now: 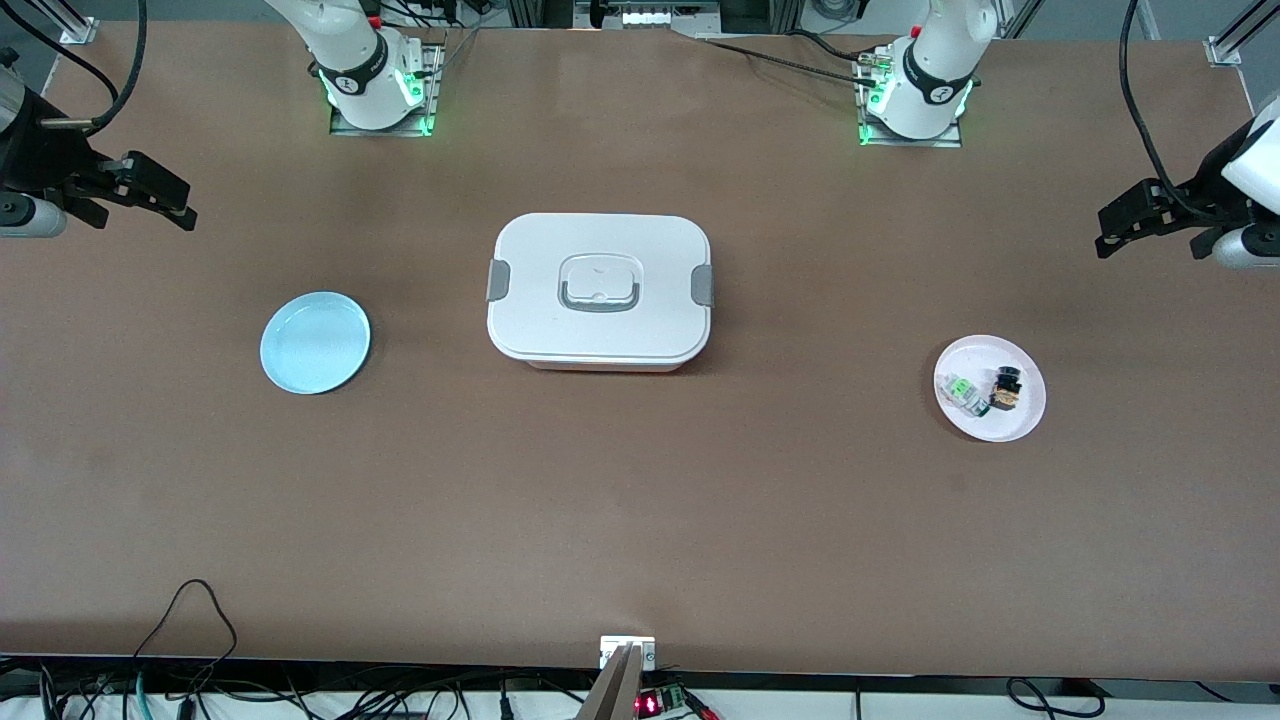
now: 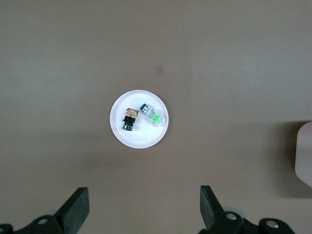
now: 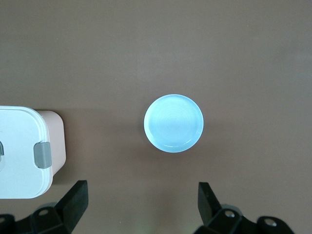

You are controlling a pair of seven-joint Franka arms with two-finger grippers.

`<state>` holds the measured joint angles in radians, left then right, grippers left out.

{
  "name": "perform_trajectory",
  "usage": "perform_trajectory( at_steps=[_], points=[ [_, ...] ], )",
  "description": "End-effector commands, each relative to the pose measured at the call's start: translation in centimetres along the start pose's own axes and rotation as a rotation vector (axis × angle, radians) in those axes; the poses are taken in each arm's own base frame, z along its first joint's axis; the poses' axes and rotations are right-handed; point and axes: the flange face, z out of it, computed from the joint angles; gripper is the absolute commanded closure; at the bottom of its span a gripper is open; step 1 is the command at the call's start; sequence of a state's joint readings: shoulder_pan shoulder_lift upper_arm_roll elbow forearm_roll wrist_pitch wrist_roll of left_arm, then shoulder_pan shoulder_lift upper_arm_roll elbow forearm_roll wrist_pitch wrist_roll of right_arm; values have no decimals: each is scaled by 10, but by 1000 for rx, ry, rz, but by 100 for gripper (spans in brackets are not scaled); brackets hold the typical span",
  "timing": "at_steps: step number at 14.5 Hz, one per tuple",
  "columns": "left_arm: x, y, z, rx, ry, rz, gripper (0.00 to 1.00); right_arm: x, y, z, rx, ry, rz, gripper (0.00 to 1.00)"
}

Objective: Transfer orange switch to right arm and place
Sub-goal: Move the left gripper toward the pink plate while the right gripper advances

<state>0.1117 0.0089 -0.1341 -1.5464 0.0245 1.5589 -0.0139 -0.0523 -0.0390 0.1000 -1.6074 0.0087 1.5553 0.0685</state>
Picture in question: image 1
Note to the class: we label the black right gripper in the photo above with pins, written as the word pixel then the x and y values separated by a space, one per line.
pixel 40 160

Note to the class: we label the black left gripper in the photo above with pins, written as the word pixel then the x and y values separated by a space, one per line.
pixel 1197 202

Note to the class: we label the orange and black switch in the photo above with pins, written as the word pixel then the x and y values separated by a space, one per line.
pixel 1005 395

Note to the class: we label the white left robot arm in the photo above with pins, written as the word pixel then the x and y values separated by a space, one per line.
pixel 935 60

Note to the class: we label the light blue plate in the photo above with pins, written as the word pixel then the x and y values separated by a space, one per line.
pixel 315 343

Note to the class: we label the white round plate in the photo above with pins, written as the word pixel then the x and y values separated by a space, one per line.
pixel 1010 428

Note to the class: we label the white lidded lunch box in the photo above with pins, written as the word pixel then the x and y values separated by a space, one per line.
pixel 600 330

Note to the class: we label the slanted metal bar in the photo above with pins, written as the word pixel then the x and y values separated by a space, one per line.
pixel 610 695

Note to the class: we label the module with red display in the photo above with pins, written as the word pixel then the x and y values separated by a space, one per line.
pixel 655 703

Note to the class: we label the aluminium frame post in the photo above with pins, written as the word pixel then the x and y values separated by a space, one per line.
pixel 1225 48
pixel 78 28

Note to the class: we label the green and white switch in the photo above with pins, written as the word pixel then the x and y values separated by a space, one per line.
pixel 962 390

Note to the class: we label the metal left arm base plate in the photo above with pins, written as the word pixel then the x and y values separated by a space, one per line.
pixel 870 140

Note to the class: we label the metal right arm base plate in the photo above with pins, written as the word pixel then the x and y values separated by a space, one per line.
pixel 437 75

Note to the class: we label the small metal table bracket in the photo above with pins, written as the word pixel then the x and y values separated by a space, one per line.
pixel 612 648

